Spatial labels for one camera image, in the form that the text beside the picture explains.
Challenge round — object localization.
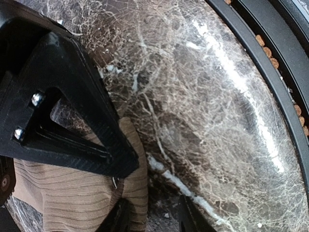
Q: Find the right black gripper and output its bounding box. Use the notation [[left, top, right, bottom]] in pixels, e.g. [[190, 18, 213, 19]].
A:
[[0, 0, 72, 78]]

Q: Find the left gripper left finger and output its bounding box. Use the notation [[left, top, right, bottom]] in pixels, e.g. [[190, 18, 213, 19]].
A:
[[98, 198, 130, 232]]

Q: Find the tan brown sock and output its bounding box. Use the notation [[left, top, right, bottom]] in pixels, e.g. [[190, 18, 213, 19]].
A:
[[13, 117, 148, 232]]

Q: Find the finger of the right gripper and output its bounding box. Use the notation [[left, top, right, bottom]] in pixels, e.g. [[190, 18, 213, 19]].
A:
[[0, 32, 139, 179]]

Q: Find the black front rail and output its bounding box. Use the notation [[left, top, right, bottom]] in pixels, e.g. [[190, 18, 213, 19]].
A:
[[209, 0, 309, 186]]

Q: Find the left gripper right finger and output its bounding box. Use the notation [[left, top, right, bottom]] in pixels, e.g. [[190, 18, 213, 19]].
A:
[[178, 195, 216, 232]]

